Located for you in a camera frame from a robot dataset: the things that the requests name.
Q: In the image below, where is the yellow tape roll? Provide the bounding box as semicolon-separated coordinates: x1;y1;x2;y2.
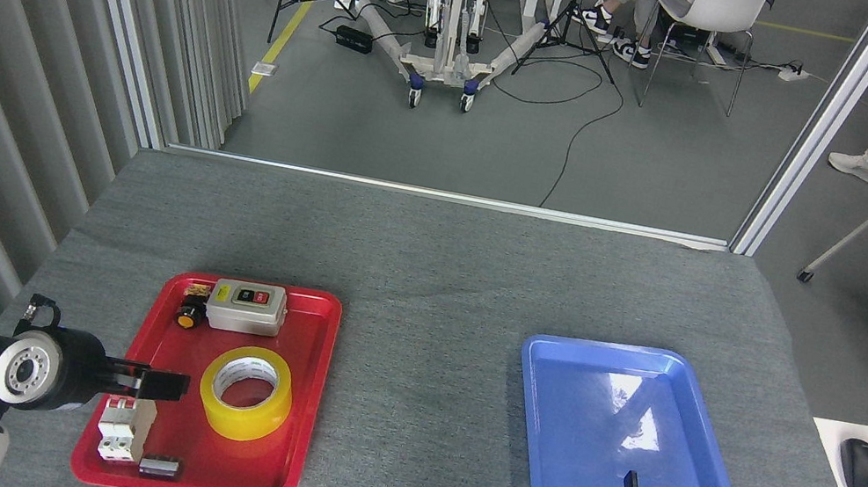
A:
192;338;301;449

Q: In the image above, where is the white wheeled stand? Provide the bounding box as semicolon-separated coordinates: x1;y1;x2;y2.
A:
335;0;554;129

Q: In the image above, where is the silver frame rail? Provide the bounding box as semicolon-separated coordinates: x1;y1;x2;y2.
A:
163;141;734;254

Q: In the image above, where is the red plastic tray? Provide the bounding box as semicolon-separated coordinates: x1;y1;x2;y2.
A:
67;253;346;487

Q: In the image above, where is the white circuit breaker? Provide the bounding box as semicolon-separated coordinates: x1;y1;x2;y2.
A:
92;391;159;469

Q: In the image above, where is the silver frame post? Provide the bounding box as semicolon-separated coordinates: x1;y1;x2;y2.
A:
30;0;192;152
729;0;868;278

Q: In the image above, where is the small black block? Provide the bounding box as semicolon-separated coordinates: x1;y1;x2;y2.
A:
138;453;183;483

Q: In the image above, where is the black yellow rotary knob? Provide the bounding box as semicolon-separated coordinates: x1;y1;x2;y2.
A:
174;297;209;332

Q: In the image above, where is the black power adapter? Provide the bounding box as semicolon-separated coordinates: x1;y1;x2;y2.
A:
332;24;376;55

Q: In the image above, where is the white chair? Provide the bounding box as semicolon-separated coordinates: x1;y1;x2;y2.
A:
621;0;777;127

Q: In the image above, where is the grey push button switch box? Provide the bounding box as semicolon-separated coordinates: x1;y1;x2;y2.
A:
202;275;292;341

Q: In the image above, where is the blue plastic tray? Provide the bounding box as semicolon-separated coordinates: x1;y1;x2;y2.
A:
498;325;786;487

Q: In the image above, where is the black floor cable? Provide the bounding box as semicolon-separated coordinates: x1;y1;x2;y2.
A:
471;0;641;219

